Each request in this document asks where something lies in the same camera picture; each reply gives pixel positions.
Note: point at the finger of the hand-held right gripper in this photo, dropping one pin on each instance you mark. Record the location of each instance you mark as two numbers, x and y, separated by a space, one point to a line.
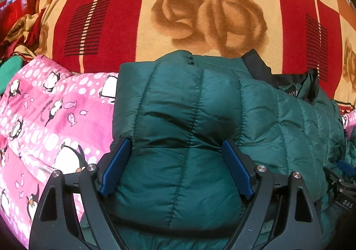
346 167

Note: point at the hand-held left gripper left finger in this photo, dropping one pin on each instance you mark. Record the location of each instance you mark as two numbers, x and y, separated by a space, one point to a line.
114 166

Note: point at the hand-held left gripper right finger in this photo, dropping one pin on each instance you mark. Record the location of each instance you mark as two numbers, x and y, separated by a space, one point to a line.
237 166

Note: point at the green puffer jacket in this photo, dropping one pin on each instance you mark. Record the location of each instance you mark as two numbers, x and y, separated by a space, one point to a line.
180 105

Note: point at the pink penguin quilt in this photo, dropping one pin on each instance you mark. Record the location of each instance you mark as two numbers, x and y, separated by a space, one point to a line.
41 116

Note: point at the green cloth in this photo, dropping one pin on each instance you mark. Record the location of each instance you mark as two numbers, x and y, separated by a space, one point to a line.
9 72

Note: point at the rose printed blanket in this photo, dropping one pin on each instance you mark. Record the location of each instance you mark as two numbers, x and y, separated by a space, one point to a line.
194 2

